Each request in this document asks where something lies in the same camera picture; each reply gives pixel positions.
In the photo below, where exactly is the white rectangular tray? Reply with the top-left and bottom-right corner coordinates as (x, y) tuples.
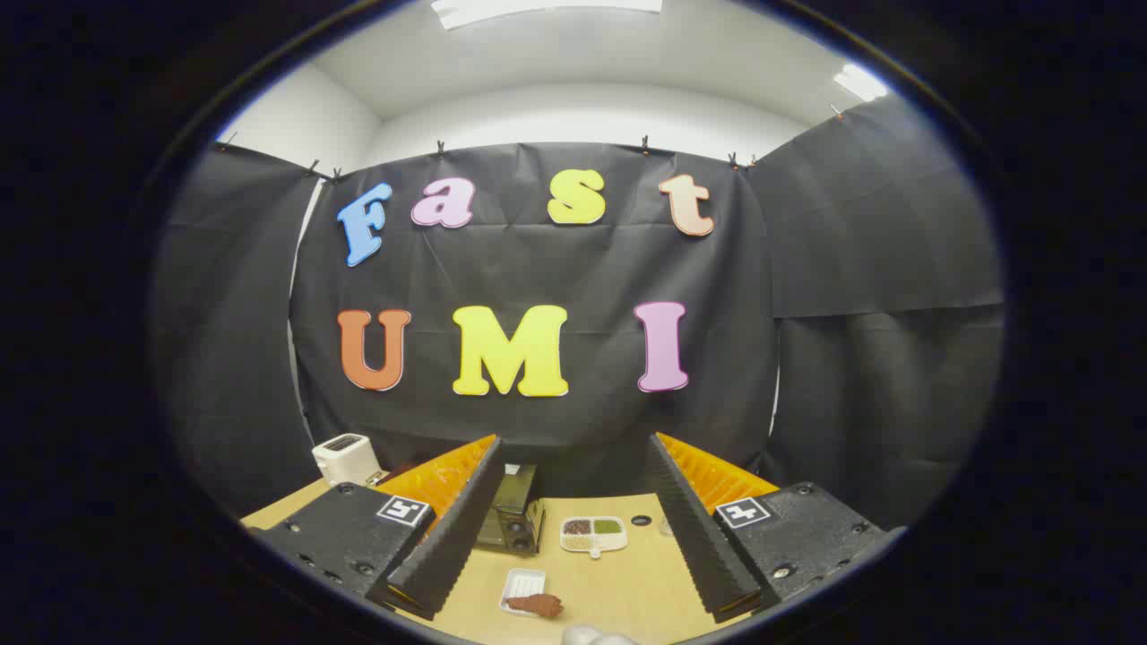
(499, 568), (547, 619)

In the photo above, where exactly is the white bread toaster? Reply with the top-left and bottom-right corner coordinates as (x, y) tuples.
(312, 434), (384, 487)

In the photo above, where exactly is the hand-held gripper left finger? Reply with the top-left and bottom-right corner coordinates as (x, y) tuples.
(246, 434), (505, 622)

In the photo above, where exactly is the brown meat steak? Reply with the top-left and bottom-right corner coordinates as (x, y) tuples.
(505, 592), (565, 619)

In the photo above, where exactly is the white rounded object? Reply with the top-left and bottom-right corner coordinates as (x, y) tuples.
(562, 624), (639, 645)

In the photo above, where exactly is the black toaster oven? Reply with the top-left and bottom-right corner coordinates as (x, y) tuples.
(475, 463), (546, 558)

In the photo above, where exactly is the white divided dish with beans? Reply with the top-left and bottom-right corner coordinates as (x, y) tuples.
(560, 516), (628, 560)

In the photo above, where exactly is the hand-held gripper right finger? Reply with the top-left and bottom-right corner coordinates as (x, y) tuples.
(647, 433), (906, 624)

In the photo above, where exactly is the ceiling light panel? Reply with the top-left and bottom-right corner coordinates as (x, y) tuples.
(430, 0), (664, 30)
(833, 63), (890, 102)

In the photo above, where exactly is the row of black cloth clips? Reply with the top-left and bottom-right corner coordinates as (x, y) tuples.
(220, 103), (848, 185)

